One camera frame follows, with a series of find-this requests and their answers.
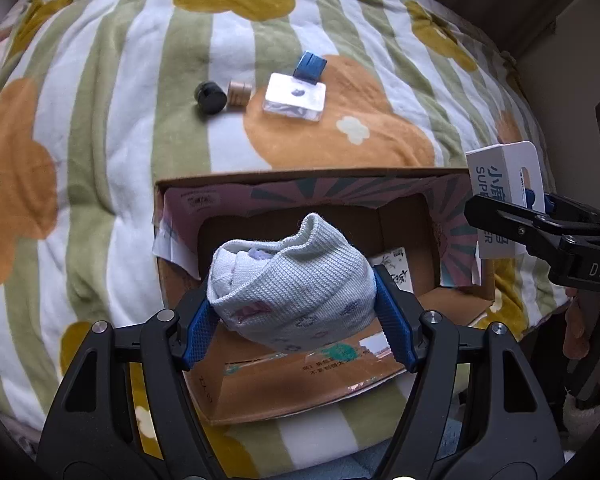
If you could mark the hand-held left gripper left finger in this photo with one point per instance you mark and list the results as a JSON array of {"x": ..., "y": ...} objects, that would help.
[{"x": 199, "y": 332}]

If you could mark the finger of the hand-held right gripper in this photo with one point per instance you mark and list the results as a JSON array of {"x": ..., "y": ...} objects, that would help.
[
  {"x": 505, "y": 222},
  {"x": 575, "y": 205}
]

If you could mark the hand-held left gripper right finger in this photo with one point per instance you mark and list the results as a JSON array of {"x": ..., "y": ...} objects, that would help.
[{"x": 394, "y": 322}]

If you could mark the white card packet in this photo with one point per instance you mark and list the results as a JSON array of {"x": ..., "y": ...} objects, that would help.
[{"x": 505, "y": 175}]

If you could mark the cardboard box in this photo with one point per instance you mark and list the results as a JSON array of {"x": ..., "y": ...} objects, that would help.
[{"x": 325, "y": 380}]

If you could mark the light blue sock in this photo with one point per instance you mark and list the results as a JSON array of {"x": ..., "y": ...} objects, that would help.
[{"x": 292, "y": 287}]

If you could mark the person's right hand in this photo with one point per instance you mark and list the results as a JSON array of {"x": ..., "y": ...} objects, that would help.
[{"x": 577, "y": 332}]

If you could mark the white printed card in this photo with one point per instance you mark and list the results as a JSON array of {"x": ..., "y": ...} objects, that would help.
[{"x": 394, "y": 266}]

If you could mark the floral striped blanket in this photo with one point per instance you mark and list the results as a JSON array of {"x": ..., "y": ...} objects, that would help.
[{"x": 105, "y": 160}]

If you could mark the black round cap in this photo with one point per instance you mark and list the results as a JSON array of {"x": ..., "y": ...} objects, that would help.
[{"x": 209, "y": 96}]

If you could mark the copper ribbed cylinder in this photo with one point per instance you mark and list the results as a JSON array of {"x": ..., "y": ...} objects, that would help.
[{"x": 239, "y": 92}]

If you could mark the clear plastic box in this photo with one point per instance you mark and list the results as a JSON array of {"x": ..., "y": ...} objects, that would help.
[{"x": 295, "y": 97}]

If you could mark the small blue box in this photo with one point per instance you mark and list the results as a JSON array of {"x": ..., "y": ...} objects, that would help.
[{"x": 310, "y": 66}]

